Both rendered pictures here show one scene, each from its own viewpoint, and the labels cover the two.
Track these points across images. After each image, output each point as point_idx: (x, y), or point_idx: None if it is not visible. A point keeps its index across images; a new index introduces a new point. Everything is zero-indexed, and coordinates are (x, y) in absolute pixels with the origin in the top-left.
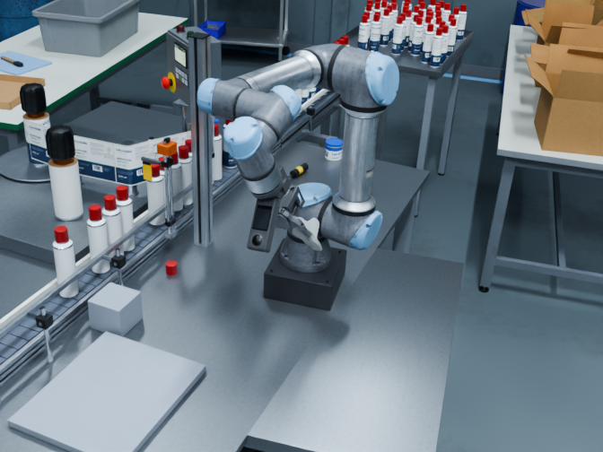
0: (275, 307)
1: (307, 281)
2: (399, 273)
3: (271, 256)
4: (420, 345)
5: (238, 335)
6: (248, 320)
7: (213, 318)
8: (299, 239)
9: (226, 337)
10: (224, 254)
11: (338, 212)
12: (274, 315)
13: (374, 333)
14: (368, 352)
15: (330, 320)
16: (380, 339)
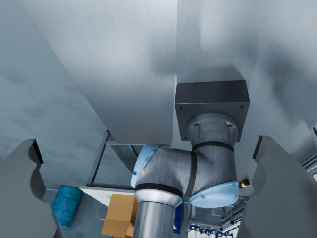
0: (229, 72)
1: (200, 104)
2: (146, 130)
3: (248, 124)
4: (89, 70)
5: (266, 11)
6: (256, 42)
7: (306, 29)
8: (217, 144)
9: (283, 0)
10: (295, 118)
11: (168, 186)
12: (228, 61)
13: (129, 71)
14: (119, 45)
15: (171, 72)
16: (120, 65)
